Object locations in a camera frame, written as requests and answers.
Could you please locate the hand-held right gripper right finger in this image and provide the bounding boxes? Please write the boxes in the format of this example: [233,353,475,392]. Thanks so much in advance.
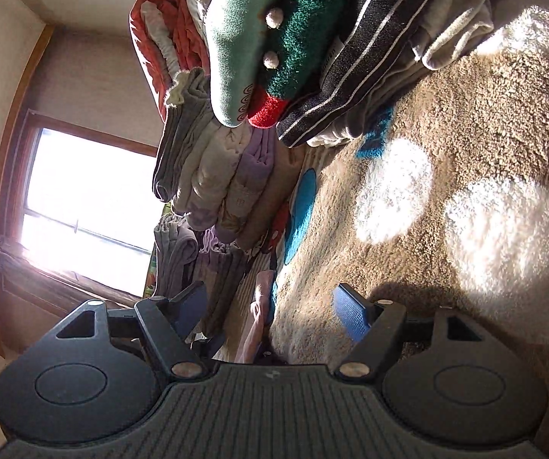
[332,283,490,381]

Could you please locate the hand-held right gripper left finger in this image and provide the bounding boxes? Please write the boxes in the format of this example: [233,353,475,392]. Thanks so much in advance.
[57,280,208,381]

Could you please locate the pink sweatshirt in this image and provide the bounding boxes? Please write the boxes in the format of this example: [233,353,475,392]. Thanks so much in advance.
[233,269,277,365]

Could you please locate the colourful picture headboard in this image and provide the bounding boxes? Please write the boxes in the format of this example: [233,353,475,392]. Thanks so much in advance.
[145,201,170,302]

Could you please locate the lilac grey folded sheets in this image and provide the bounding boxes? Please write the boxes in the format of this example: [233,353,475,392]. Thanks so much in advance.
[152,213,203,297]

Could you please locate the white floral folded garment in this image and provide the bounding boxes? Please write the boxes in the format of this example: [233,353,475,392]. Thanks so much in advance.
[193,227,244,297]

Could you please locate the lilac folded garment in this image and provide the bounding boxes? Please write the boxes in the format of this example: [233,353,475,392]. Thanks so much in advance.
[186,131,277,233]

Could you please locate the window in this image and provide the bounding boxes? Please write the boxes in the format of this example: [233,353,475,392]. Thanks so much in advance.
[0,110,160,307]

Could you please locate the grey striped folded garment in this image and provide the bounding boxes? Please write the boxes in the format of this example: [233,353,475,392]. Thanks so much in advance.
[152,68,215,203]

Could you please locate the printed cartoon blanket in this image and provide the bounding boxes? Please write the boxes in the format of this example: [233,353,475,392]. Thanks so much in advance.
[255,0,549,374]

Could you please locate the mint green garment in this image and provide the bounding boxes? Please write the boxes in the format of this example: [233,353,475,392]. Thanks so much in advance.
[205,0,304,129]

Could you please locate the black white striped garment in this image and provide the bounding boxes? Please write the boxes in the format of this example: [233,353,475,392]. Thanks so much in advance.
[275,0,447,148]

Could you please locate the orange white quilt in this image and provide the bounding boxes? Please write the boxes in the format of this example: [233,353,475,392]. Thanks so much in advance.
[128,0,210,122]

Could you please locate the red green knitted sweater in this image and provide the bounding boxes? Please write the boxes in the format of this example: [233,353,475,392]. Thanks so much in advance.
[248,0,383,129]

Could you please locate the white duvet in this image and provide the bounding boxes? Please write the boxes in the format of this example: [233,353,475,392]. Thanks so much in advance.
[186,0,222,72]

